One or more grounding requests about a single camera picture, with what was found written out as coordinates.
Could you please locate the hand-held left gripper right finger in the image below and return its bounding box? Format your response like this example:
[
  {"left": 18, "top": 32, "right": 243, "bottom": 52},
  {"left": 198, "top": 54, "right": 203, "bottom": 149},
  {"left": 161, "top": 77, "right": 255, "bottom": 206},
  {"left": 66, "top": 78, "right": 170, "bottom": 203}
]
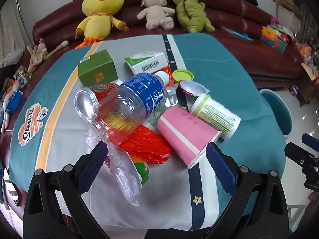
[{"left": 199, "top": 142, "right": 289, "bottom": 239}]

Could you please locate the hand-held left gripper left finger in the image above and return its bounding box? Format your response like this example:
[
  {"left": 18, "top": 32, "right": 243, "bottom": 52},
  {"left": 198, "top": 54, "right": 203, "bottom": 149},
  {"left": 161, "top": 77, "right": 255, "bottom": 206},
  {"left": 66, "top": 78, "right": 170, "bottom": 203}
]
[{"left": 23, "top": 141, "right": 110, "bottom": 239}]

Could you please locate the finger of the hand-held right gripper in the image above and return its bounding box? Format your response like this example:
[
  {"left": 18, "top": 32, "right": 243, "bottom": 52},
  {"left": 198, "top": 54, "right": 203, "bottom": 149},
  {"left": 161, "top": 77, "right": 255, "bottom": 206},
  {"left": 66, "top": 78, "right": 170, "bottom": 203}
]
[
  {"left": 285, "top": 142, "right": 319, "bottom": 166},
  {"left": 301, "top": 134, "right": 319, "bottom": 152}
]

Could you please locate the clear plastic bag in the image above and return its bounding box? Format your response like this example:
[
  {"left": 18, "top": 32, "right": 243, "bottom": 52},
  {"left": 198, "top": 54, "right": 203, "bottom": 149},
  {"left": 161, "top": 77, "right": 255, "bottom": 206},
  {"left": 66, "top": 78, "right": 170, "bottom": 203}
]
[{"left": 85, "top": 129, "right": 142, "bottom": 207}]

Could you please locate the teal round trash bin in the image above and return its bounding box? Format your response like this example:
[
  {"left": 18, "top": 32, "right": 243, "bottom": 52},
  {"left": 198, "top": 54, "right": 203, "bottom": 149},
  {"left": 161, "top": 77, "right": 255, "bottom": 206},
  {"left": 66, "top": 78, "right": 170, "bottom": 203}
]
[{"left": 259, "top": 88, "right": 292, "bottom": 140}]

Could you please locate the green printed pudding cup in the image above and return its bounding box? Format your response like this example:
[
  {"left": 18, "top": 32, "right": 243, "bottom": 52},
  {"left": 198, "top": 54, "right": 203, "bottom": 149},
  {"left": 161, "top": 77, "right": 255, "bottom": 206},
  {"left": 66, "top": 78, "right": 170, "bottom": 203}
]
[{"left": 130, "top": 154, "right": 150, "bottom": 187}]

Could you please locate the pink paper cup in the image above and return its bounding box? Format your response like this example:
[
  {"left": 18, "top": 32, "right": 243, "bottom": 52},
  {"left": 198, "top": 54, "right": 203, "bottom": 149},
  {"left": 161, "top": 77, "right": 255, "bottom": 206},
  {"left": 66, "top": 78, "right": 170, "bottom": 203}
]
[{"left": 157, "top": 106, "right": 222, "bottom": 168}]

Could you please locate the red snack bag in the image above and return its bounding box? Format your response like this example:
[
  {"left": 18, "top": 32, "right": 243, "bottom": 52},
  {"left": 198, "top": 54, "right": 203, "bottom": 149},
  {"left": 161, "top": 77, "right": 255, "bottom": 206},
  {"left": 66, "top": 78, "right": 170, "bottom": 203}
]
[{"left": 117, "top": 126, "right": 171, "bottom": 166}]

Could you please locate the white green label jar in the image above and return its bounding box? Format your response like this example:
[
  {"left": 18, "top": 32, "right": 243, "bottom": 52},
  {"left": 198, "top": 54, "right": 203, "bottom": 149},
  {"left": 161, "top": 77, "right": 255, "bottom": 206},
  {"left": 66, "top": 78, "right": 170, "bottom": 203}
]
[{"left": 191, "top": 93, "right": 241, "bottom": 140}]

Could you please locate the red drink can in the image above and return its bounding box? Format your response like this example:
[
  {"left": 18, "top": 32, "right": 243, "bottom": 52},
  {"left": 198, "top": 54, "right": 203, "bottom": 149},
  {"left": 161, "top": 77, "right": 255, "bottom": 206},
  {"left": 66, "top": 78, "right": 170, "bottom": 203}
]
[{"left": 75, "top": 83, "right": 120, "bottom": 123}]

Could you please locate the blue label plastic bottle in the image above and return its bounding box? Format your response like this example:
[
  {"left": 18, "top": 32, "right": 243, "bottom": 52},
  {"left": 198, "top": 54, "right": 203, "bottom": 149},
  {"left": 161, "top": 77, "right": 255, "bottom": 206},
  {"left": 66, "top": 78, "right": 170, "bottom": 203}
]
[{"left": 96, "top": 71, "right": 170, "bottom": 146}]

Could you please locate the red printed pudding cup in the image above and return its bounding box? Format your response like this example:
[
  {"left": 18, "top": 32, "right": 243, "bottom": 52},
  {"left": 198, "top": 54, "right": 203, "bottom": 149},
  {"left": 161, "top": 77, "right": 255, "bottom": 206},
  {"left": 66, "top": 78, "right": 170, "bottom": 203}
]
[{"left": 176, "top": 80, "right": 210, "bottom": 107}]

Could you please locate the green cardboard box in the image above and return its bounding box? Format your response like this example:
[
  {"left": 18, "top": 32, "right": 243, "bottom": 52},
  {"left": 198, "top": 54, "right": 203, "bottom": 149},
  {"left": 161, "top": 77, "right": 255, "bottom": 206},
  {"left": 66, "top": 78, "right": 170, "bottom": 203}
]
[{"left": 78, "top": 49, "right": 118, "bottom": 85}]

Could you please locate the light green round lid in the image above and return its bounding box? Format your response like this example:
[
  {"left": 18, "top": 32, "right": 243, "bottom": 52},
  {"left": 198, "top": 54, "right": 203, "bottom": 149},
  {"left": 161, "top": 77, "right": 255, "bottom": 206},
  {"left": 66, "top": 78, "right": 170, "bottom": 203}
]
[{"left": 172, "top": 69, "right": 194, "bottom": 83}]

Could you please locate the white green carton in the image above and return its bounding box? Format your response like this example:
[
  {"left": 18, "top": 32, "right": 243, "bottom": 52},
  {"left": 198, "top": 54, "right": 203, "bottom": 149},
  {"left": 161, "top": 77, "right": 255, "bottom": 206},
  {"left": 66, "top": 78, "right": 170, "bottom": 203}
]
[{"left": 125, "top": 51, "right": 170, "bottom": 76}]

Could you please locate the wooden side table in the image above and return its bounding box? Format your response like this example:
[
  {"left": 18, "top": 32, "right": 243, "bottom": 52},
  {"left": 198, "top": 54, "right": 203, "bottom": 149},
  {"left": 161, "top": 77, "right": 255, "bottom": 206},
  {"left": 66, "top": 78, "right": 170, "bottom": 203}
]
[{"left": 298, "top": 62, "right": 319, "bottom": 105}]

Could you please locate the teal striped printed blanket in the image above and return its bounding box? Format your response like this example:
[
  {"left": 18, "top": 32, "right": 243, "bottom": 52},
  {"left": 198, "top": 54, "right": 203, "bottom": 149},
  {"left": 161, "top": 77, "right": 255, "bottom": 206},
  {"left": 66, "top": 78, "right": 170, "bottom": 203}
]
[{"left": 9, "top": 33, "right": 287, "bottom": 232}]

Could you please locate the doll in blue clothes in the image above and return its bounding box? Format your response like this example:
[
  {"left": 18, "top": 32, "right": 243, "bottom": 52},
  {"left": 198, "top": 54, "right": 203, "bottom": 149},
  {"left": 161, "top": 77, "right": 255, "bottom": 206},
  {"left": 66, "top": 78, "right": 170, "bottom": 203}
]
[{"left": 1, "top": 66, "right": 33, "bottom": 133}]

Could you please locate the pile of colourful toys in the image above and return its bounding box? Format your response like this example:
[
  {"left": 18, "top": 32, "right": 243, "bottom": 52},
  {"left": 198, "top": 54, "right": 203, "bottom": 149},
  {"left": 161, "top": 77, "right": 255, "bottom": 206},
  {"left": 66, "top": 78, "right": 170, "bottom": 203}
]
[{"left": 260, "top": 16, "right": 294, "bottom": 53}]

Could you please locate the beige rabbit plush toy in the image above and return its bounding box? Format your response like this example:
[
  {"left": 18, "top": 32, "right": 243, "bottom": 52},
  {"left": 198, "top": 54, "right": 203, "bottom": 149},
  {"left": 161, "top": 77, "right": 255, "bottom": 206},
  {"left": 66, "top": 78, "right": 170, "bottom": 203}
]
[{"left": 27, "top": 38, "right": 69, "bottom": 74}]

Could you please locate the blue booklet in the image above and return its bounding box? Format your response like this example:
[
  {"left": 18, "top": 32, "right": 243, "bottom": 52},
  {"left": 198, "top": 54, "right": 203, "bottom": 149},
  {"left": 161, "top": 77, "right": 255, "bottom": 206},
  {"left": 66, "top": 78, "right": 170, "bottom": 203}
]
[{"left": 221, "top": 26, "right": 253, "bottom": 41}]

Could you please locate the white cloth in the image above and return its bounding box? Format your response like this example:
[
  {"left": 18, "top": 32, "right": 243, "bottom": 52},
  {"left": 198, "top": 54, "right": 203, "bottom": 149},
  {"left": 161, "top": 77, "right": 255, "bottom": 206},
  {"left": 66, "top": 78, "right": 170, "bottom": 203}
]
[{"left": 0, "top": 50, "right": 24, "bottom": 68}]

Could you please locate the yellow chick plush toy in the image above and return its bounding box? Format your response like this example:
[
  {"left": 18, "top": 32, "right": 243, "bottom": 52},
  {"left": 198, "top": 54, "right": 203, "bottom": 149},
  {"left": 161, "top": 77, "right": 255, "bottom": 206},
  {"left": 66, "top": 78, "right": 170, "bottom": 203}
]
[{"left": 75, "top": 0, "right": 130, "bottom": 49}]

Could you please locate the dark red leather sofa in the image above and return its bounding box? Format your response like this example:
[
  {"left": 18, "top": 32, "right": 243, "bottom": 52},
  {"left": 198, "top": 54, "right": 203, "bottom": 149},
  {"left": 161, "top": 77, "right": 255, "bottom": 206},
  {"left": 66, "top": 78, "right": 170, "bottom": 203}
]
[{"left": 32, "top": 0, "right": 309, "bottom": 81}]

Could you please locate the green plush toy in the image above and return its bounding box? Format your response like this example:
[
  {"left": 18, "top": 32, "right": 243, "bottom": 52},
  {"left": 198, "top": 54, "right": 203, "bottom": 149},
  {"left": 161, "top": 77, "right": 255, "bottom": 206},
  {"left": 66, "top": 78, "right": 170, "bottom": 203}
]
[{"left": 172, "top": 0, "right": 215, "bottom": 33}]

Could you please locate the beige lamb plush toy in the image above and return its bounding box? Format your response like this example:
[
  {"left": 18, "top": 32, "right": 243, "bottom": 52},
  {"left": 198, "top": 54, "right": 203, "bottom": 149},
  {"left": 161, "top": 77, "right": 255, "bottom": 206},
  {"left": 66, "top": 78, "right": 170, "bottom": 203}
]
[{"left": 137, "top": 0, "right": 175, "bottom": 30}]

